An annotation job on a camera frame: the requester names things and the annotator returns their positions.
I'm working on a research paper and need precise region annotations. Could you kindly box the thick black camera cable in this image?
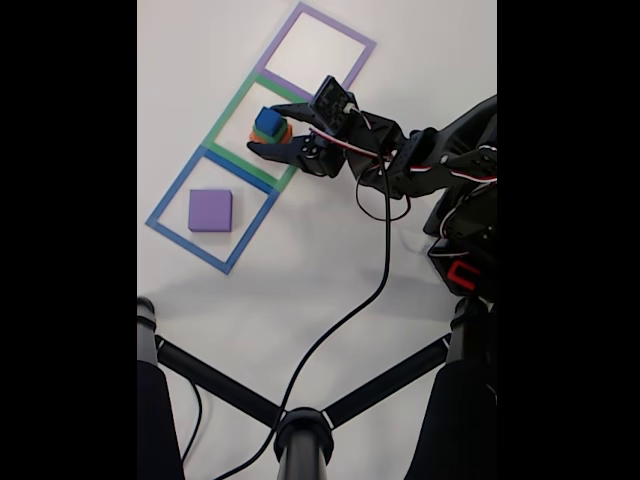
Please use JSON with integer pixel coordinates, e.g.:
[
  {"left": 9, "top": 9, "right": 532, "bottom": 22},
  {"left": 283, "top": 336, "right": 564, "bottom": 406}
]
[{"left": 214, "top": 112, "right": 393, "bottom": 480}]

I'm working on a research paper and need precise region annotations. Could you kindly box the green square frame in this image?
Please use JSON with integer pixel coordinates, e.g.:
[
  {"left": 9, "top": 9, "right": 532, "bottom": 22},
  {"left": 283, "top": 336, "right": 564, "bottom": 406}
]
[{"left": 202, "top": 72, "right": 334, "bottom": 194}]

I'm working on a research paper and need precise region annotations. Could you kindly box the blue square frame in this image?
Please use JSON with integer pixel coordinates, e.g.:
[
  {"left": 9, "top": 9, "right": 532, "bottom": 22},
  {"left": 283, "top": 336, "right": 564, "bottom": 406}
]
[{"left": 145, "top": 145, "right": 280, "bottom": 275}]

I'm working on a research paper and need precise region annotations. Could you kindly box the green cube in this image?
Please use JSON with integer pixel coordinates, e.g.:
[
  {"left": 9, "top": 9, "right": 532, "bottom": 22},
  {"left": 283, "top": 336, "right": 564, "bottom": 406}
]
[{"left": 251, "top": 119, "right": 290, "bottom": 144}]

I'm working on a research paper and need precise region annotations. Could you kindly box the purple square frame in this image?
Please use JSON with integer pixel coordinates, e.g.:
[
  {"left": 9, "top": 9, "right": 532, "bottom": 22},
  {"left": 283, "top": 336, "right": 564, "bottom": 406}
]
[{"left": 259, "top": 1, "right": 377, "bottom": 114}]

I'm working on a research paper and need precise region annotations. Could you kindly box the red white servo cable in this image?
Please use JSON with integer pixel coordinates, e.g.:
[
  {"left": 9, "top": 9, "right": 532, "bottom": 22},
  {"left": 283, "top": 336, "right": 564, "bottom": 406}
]
[{"left": 308, "top": 126, "right": 498, "bottom": 185}]

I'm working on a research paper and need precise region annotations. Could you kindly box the small blue cube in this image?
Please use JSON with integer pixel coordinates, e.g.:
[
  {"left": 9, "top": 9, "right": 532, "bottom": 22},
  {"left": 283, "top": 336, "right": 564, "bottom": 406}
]
[{"left": 253, "top": 106, "right": 283, "bottom": 137}]

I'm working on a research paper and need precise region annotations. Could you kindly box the thin black cable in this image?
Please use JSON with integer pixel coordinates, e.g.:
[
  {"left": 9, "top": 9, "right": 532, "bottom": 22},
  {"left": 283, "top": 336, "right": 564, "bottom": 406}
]
[{"left": 180, "top": 382, "right": 206, "bottom": 466}]

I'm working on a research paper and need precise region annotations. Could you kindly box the thin black looped wire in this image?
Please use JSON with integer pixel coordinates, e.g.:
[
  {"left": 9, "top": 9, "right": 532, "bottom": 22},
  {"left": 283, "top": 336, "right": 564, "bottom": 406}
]
[{"left": 355, "top": 169, "right": 412, "bottom": 223}]

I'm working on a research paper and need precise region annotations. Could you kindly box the purple block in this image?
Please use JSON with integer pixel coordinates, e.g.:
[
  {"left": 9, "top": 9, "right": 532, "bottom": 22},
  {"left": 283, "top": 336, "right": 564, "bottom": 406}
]
[{"left": 188, "top": 188, "right": 235, "bottom": 234}]

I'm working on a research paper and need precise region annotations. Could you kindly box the orange cube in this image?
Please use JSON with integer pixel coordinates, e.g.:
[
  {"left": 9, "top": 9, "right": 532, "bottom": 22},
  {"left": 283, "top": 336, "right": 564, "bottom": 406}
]
[{"left": 248, "top": 124, "right": 295, "bottom": 149}]

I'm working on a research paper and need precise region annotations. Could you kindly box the black camera tripod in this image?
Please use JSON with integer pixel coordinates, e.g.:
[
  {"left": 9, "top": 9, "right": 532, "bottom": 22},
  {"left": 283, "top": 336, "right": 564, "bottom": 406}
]
[{"left": 137, "top": 295, "right": 498, "bottom": 480}]

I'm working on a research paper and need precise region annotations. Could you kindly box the camera board with blue mount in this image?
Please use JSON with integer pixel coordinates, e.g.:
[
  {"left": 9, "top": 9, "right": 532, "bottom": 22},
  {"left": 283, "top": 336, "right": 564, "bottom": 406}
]
[{"left": 308, "top": 74, "right": 360, "bottom": 135}]

